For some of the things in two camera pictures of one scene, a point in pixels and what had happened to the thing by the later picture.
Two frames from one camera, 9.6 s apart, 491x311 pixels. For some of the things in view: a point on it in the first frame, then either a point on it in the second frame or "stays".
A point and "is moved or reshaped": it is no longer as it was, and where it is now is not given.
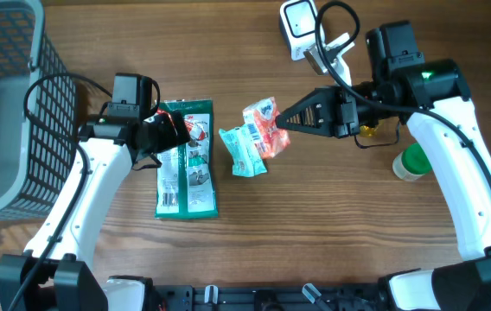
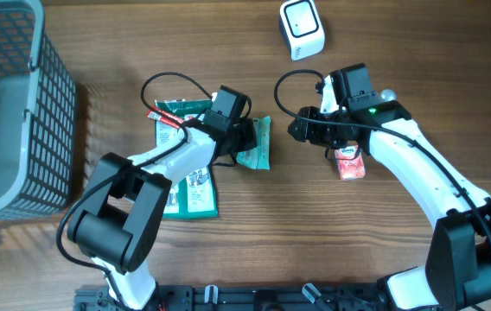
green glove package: [186, 177] stays
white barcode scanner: [298, 19] stays
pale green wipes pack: [246, 150] is moved or reshaped
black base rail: [269, 298] stays
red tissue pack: [262, 116] to [350, 161]
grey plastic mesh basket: [15, 162] stays
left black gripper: [168, 138] to [250, 140]
